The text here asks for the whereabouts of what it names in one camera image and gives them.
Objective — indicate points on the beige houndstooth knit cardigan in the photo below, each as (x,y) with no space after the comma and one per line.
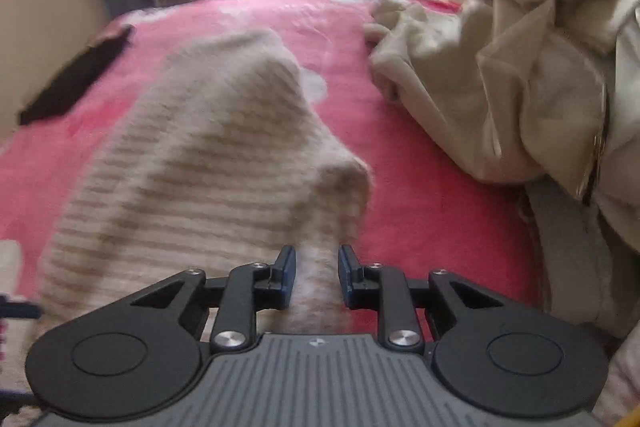
(225,147)

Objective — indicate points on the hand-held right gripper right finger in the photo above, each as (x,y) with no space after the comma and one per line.
(349,279)

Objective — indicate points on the pale pink cloth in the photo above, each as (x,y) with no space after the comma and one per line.
(622,377)

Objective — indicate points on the black folded garment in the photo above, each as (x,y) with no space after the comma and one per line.
(75,77)

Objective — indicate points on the pink floral blanket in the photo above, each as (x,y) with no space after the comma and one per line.
(425,217)

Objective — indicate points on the grey garment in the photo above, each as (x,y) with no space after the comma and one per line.
(575,267)

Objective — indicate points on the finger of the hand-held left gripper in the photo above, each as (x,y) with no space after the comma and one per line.
(20,308)

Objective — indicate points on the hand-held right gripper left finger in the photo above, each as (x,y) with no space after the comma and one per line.
(285,279)

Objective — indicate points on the beige jacket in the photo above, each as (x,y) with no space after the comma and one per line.
(525,82)

